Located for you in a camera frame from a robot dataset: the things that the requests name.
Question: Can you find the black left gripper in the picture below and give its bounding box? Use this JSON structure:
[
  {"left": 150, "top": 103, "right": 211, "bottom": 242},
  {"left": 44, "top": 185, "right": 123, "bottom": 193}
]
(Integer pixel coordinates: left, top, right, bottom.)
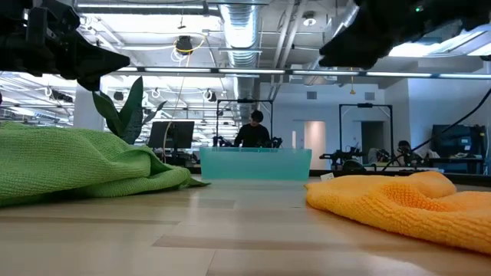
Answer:
[{"left": 0, "top": 0, "right": 131, "bottom": 92}]

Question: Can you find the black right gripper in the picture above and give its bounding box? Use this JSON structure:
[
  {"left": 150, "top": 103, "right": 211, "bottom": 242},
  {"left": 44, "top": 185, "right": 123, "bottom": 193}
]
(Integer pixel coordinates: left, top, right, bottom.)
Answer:
[{"left": 318, "top": 0, "right": 491, "bottom": 70}]

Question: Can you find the green microfiber towel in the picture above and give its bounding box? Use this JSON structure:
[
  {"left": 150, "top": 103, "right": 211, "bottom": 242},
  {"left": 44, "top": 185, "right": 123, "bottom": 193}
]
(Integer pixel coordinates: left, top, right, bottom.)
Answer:
[{"left": 0, "top": 121, "right": 211, "bottom": 208}]

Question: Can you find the orange microfiber towel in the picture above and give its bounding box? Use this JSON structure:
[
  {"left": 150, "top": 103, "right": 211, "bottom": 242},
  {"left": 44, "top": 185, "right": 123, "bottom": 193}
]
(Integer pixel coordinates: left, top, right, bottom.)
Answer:
[{"left": 305, "top": 170, "right": 491, "bottom": 256}]

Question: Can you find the teal plastic basket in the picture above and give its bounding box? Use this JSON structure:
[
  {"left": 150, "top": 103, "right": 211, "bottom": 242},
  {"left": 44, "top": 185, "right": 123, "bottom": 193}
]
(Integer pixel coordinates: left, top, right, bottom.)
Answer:
[{"left": 199, "top": 146, "right": 312, "bottom": 182}]

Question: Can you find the white pillar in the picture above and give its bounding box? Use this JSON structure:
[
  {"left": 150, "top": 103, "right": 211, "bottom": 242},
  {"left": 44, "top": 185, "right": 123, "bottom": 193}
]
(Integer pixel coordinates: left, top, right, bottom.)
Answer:
[{"left": 72, "top": 82, "right": 107, "bottom": 132}]

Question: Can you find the snake plant in white pot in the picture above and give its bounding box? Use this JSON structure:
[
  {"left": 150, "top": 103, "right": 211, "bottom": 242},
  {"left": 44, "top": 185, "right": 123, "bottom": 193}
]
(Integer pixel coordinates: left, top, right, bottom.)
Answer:
[{"left": 91, "top": 75, "right": 169, "bottom": 146}]

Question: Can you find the black desktop monitor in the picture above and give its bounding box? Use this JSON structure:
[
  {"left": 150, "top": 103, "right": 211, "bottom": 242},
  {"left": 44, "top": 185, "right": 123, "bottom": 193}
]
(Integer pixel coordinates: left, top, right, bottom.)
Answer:
[{"left": 147, "top": 120, "right": 196, "bottom": 150}]

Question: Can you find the person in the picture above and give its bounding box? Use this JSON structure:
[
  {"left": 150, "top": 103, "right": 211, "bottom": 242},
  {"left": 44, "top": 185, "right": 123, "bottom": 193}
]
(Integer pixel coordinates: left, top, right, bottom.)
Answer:
[
  {"left": 397, "top": 140, "right": 423, "bottom": 165},
  {"left": 233, "top": 110, "right": 272, "bottom": 149}
]

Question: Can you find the overhead light bar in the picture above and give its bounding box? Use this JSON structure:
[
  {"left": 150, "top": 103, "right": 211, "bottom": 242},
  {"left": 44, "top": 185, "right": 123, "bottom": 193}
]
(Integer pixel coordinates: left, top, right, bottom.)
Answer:
[{"left": 110, "top": 65, "right": 491, "bottom": 81}]

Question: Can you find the black ceiling camera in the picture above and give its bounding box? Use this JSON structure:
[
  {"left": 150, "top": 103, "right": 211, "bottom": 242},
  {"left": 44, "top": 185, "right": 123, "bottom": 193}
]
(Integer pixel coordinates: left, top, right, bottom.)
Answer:
[{"left": 175, "top": 35, "right": 194, "bottom": 54}]

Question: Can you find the black power cable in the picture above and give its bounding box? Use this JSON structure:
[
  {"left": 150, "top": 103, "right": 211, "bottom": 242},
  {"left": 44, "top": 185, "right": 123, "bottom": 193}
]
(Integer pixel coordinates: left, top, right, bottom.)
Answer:
[{"left": 381, "top": 87, "right": 491, "bottom": 173}]

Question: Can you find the silver ventilation duct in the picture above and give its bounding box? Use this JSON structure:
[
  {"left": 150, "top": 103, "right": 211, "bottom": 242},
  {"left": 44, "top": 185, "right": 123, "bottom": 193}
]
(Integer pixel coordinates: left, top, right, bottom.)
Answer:
[{"left": 218, "top": 2, "right": 265, "bottom": 112}]

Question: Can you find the dark wall screen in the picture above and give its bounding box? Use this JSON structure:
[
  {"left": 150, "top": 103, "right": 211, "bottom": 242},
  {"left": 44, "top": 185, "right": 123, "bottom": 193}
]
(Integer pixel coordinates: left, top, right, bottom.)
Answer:
[{"left": 432, "top": 123, "right": 487, "bottom": 158}]

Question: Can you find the black aluminium table frame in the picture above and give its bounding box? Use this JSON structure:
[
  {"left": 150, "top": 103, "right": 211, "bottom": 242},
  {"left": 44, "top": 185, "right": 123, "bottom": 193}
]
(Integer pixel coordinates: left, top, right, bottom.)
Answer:
[{"left": 308, "top": 168, "right": 491, "bottom": 188}]

